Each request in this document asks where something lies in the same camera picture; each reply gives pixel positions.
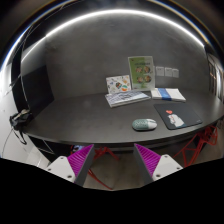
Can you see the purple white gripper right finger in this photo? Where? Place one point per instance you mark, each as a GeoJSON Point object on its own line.
{"type": "Point", "coordinates": [153, 166]}

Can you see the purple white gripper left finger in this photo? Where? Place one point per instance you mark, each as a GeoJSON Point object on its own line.
{"type": "Point", "coordinates": [73, 168]}

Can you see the green white computer mouse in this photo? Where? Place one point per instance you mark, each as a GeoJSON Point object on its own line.
{"type": "Point", "coordinates": [144, 124]}

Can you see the black mouse pad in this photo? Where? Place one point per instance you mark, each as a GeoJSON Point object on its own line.
{"type": "Point", "coordinates": [178, 115]}

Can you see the red metal chair centre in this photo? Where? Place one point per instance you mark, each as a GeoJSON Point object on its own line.
{"type": "Point", "coordinates": [98, 160]}

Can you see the red metal chair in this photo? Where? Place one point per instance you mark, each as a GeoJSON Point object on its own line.
{"type": "Point", "coordinates": [208, 136]}
{"type": "Point", "coordinates": [98, 160]}

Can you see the red metal chair right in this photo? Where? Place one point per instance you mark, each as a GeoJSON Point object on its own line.
{"type": "Point", "coordinates": [208, 136]}

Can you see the white blue book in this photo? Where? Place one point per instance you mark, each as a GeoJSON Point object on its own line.
{"type": "Point", "coordinates": [171, 94]}

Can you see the white keyboard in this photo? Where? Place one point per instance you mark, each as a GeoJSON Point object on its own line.
{"type": "Point", "coordinates": [123, 98]}

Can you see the small illustrated card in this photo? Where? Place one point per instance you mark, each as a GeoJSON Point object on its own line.
{"type": "Point", "coordinates": [117, 84]}

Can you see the green poster card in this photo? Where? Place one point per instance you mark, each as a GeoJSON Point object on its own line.
{"type": "Point", "coordinates": [142, 73]}

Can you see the white wall switch panel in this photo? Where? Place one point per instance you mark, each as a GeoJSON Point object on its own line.
{"type": "Point", "coordinates": [167, 72]}

